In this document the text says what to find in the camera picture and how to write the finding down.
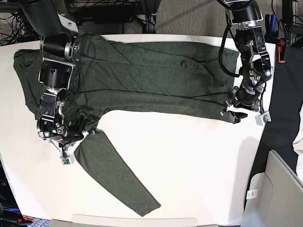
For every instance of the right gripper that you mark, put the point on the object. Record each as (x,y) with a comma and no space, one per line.
(65,136)

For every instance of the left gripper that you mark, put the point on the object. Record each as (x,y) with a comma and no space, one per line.
(240,98)

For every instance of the green long-sleeve T-shirt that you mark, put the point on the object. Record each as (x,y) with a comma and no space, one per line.
(165,77)

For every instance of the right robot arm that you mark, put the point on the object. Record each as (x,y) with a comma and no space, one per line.
(58,47)

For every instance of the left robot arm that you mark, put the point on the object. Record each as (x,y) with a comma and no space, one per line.
(256,69)

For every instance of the dark grey cloth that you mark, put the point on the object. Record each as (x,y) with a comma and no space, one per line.
(285,105)

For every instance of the white cloth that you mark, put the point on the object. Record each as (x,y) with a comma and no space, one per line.
(298,143)

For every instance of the white paper tag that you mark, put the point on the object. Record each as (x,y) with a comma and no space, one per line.
(252,194)

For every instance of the red black clamp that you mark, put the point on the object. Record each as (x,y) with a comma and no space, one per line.
(281,45)

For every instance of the grey plastic bin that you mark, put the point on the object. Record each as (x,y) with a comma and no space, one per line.
(280,197)

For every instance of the black box with label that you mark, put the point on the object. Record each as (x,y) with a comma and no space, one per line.
(7,218)

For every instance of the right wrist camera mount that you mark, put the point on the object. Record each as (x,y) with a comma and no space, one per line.
(67,157)

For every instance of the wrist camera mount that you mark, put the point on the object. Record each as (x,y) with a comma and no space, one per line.
(67,157)
(261,118)

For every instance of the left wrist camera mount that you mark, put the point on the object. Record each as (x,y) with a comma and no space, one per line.
(261,118)

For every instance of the blue handled tool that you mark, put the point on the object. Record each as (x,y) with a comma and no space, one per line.
(270,24)

